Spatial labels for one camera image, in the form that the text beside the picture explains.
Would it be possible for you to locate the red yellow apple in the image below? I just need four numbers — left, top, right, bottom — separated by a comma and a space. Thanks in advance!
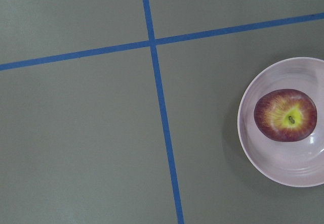
254, 89, 317, 142

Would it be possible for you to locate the pink plate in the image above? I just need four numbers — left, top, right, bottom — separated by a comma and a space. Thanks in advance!
237, 57, 323, 187

